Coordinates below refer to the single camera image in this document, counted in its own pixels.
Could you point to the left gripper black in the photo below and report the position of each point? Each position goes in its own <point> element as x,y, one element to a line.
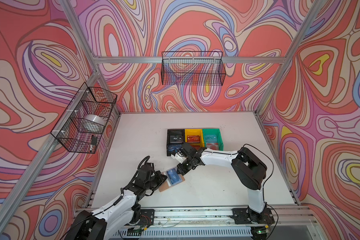
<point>158,176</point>

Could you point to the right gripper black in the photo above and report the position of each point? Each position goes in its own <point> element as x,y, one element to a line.
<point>182,171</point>

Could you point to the blue VIP credit card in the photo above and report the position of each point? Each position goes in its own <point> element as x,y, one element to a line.
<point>173,177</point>

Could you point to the tan leather card holder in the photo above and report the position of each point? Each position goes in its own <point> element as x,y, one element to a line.
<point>166,185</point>

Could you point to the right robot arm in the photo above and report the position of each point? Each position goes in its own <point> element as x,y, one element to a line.
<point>250,170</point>

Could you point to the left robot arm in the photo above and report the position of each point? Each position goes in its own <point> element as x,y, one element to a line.
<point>102,223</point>

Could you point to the blue card in bin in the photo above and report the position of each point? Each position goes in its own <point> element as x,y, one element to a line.
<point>174,148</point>

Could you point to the black card in bin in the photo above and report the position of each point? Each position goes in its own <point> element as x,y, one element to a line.
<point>176,139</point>

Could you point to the red card upper yellow bin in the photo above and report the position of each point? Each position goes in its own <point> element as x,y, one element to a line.
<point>193,139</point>

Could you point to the red white card green bin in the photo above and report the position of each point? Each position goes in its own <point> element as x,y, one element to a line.
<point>213,146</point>

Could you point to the teal card in green bin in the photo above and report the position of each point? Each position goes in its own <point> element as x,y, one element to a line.
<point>211,138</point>

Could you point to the black storage bin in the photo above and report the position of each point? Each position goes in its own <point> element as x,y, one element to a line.
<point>174,132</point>

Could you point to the yellow storage bin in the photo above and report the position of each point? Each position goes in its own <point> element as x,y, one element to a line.
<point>195,132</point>

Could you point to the green storage bin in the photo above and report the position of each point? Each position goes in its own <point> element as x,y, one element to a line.
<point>215,132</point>

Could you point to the small black device in basket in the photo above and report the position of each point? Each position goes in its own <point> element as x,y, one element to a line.
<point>94,141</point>

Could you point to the grey tape roll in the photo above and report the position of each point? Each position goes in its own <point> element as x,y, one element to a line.
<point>94,124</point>

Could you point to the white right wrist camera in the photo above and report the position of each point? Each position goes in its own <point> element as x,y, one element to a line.
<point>179,157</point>

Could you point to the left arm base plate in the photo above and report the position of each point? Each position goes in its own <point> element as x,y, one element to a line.
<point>143,218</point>

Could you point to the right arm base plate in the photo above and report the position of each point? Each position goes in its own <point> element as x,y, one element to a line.
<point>244,216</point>

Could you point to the left wall wire basket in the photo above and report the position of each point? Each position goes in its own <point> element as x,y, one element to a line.
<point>69,131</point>

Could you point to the wall wire basket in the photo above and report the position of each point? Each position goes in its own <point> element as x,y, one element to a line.
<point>69,131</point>
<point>193,68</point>

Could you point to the back wall wire basket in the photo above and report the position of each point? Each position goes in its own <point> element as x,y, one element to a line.
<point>193,68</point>

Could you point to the aluminium front rail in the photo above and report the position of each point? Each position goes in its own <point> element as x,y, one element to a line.
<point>181,217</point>

